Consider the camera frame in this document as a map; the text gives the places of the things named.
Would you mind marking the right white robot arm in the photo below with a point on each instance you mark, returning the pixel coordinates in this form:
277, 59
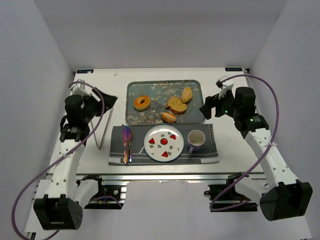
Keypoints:
284, 196

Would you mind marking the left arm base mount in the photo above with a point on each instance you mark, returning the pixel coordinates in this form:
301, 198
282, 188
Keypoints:
110, 194

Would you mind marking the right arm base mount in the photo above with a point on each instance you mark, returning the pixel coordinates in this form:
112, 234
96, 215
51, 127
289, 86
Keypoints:
230, 198

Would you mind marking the croissant roll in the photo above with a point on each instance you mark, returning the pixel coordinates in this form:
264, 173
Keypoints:
186, 95

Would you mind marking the grey striped placemat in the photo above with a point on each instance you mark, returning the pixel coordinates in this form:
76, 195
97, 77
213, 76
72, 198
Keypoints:
208, 154

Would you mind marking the floral teal tray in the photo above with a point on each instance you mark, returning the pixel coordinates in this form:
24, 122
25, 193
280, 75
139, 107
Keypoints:
159, 93

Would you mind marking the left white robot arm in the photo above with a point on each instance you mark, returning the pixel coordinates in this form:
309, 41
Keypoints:
61, 207

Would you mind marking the left blue table label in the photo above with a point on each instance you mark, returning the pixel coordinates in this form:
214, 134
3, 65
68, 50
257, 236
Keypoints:
84, 71

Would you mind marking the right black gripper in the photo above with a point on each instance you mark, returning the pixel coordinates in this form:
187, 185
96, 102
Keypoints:
213, 105

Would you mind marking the blue table label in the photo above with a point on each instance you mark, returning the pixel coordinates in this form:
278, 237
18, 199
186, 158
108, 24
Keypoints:
84, 71
233, 69

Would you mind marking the glazed donut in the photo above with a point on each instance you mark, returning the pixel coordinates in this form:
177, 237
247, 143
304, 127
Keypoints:
141, 103

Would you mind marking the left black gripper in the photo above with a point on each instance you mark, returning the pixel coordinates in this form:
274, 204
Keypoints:
99, 104

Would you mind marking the iridescent knife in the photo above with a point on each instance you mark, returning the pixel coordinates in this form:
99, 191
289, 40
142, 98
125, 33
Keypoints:
125, 144

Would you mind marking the small round bun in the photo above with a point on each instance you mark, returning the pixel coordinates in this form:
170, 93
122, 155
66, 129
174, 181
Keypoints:
168, 117

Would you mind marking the metal tongs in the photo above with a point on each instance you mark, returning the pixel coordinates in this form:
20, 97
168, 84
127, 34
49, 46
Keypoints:
101, 131

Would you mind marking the sliced bread loaf piece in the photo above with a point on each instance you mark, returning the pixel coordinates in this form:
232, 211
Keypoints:
176, 106

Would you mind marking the right blue table label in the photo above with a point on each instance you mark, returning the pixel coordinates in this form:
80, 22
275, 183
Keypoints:
233, 69

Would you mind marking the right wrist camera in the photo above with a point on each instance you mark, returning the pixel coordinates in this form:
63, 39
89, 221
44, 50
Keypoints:
224, 84

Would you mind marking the lavender mug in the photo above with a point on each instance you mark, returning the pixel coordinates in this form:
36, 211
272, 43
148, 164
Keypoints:
195, 141

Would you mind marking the white strawberry plate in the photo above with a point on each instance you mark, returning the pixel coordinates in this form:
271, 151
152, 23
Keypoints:
163, 143

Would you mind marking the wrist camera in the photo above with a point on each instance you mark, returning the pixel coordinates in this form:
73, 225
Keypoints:
224, 84
80, 87

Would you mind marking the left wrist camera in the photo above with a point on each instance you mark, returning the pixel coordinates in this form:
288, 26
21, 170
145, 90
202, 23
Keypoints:
80, 87

